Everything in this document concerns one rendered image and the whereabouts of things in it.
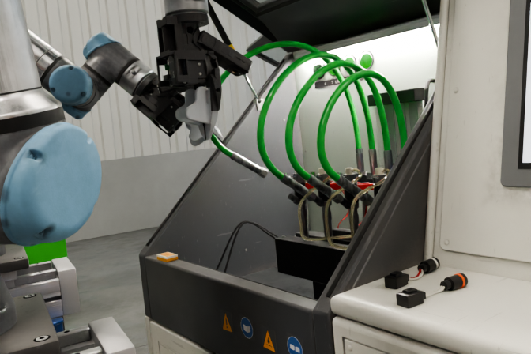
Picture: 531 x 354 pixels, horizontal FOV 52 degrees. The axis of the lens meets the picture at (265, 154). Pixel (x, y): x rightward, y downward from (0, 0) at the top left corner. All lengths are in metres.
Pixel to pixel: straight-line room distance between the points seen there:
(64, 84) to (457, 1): 0.73
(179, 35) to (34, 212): 0.49
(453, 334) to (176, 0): 0.65
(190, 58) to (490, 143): 0.50
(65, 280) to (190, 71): 0.51
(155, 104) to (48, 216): 0.71
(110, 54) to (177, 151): 6.59
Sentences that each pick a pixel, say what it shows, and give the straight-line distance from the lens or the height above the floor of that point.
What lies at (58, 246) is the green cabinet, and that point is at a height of 0.52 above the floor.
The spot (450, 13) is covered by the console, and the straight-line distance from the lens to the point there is 1.03.
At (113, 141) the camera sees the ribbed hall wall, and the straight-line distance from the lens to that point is 7.56.
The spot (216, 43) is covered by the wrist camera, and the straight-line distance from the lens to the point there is 0.95.
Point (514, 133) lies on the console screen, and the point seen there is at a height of 1.19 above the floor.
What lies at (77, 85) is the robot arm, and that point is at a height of 1.35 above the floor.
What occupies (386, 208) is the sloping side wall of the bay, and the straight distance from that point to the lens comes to 0.91.
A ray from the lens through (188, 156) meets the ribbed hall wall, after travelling 7.82.
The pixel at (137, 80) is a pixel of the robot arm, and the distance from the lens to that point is 1.22.
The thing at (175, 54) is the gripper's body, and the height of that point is 1.37.
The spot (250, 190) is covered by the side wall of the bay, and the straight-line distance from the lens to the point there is 1.52.
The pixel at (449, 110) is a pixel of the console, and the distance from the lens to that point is 0.97.
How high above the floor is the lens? 1.24
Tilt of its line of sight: 3 degrees down
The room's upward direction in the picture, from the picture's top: 6 degrees counter-clockwise
